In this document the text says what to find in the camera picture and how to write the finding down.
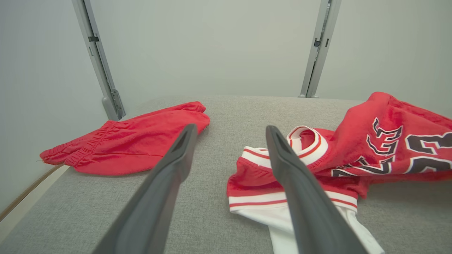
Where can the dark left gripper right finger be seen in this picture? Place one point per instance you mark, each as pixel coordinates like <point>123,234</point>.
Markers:
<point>314,225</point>

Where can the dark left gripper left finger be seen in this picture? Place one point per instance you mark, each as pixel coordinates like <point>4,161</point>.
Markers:
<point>148,218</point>

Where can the red shorts with white stripe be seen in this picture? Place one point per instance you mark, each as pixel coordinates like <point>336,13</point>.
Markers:
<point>123,144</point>

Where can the red basketball jersey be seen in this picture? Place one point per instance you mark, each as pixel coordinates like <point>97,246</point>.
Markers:
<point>388,141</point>

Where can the white basket with brown rim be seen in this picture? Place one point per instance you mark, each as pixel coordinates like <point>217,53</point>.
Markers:
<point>21,210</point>

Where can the grey metal partition post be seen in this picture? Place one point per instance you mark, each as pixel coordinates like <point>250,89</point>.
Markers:
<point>317,60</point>
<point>106,81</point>

